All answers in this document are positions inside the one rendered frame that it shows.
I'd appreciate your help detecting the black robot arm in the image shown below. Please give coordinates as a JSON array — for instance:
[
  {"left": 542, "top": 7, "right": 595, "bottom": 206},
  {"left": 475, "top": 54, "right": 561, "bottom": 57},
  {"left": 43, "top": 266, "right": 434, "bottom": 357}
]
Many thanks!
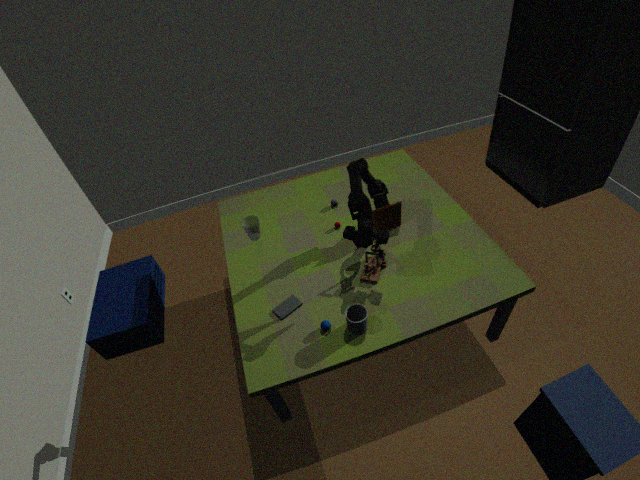
[{"left": 346, "top": 158, "right": 390, "bottom": 248}]

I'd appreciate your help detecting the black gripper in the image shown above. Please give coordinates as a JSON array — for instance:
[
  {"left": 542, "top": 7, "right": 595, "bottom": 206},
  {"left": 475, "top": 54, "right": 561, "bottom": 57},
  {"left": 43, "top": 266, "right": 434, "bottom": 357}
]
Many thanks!
[{"left": 343, "top": 226, "right": 390, "bottom": 251}]

